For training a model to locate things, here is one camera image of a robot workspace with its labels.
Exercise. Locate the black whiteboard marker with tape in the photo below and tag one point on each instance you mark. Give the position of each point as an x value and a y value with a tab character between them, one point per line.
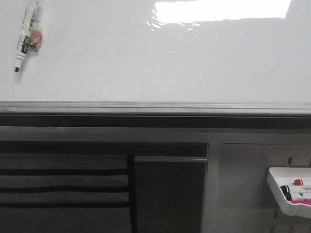
31	36

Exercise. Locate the white whiteboard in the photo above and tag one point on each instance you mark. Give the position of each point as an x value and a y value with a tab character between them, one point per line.
198	57

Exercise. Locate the black capped marker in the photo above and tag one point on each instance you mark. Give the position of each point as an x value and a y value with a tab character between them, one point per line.
297	196
295	189

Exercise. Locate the red capped marker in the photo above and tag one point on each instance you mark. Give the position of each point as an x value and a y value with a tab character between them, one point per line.
302	182

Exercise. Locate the white plastic marker tray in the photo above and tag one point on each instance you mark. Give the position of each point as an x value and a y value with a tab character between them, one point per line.
278	176

